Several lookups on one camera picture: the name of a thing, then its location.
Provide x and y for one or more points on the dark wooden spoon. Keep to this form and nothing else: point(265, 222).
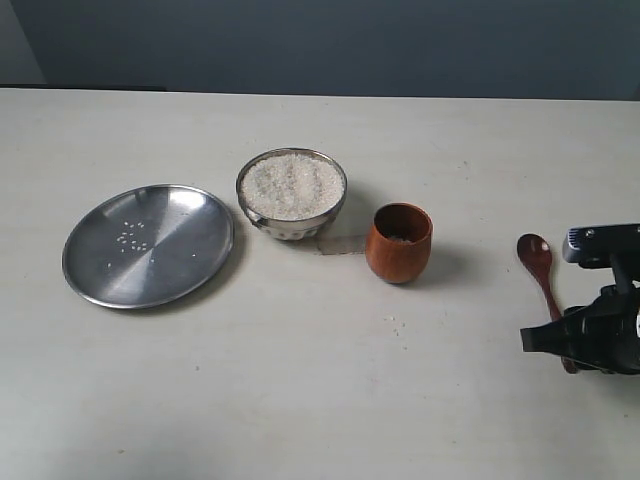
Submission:
point(535, 255)

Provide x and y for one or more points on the steel bowl of rice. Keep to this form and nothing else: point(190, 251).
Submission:
point(291, 193)

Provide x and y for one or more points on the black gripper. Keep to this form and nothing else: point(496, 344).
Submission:
point(602, 336)

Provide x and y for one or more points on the round steel plate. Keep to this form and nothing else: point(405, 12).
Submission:
point(148, 246)

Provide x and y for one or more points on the brown wooden cup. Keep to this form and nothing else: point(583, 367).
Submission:
point(399, 242)

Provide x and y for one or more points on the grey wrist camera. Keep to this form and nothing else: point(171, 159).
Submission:
point(593, 247)

